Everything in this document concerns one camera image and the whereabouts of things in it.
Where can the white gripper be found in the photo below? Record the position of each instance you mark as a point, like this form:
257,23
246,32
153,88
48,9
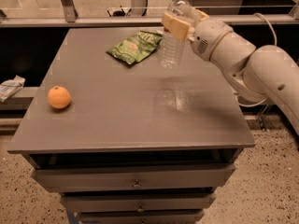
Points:
209,37

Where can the clear plastic water bottle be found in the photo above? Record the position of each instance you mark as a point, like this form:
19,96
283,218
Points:
171,48

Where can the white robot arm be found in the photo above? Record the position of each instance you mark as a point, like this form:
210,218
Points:
256,74

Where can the green chip bag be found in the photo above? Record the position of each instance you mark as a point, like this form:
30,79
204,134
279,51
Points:
136,48

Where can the grey drawer cabinet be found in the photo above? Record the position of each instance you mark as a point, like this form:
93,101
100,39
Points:
140,115

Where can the orange fruit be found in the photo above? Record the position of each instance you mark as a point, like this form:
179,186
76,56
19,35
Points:
59,97

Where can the top grey drawer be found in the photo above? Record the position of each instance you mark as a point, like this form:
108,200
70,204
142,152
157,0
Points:
134,177

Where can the grey drawer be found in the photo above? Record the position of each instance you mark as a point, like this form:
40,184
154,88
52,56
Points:
134,177
138,203
150,217

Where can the middle grey drawer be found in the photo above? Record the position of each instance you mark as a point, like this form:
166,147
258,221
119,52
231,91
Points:
138,203

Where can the white packet on ledge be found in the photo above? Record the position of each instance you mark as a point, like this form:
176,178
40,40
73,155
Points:
10,87

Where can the bottom grey drawer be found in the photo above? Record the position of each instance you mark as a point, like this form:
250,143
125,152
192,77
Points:
150,217

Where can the grey metal rail frame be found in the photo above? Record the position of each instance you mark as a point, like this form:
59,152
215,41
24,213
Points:
42,13

